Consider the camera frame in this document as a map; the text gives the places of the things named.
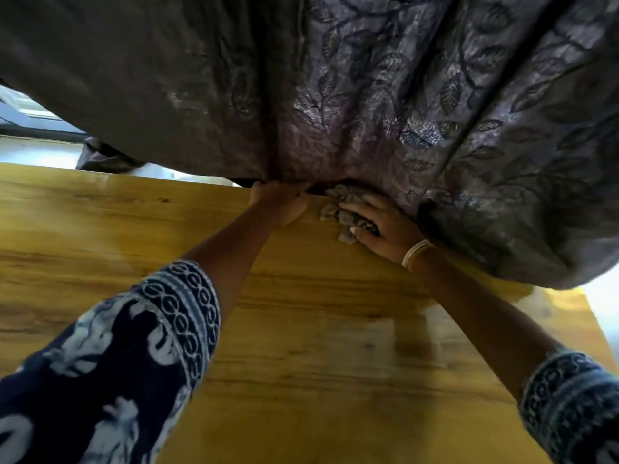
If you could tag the person's left hand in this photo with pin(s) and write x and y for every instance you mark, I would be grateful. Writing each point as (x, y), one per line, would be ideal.
(283, 200)

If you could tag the person's right hand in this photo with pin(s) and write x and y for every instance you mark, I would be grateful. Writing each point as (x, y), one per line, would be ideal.
(387, 229)

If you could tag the brown striped cleaning cloth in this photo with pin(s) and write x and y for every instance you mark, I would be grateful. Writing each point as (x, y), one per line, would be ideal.
(338, 212)

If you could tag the person's right forearm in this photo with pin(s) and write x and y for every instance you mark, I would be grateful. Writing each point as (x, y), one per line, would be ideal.
(483, 314)

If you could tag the person's left forearm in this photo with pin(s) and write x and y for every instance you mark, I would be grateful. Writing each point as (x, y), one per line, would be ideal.
(232, 256)

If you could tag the gold bangles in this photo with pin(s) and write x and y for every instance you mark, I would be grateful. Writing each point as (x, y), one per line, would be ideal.
(416, 253)

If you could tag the brown leaf-patterned curtain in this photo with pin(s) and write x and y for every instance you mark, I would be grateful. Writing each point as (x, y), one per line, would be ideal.
(338, 91)

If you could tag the wooden table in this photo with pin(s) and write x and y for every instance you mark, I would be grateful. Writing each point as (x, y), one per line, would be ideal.
(314, 357)

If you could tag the blue white patterned top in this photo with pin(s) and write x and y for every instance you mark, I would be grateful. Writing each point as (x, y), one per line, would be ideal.
(111, 372)

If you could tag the black framed window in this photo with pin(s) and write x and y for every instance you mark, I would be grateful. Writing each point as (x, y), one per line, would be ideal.
(34, 120)

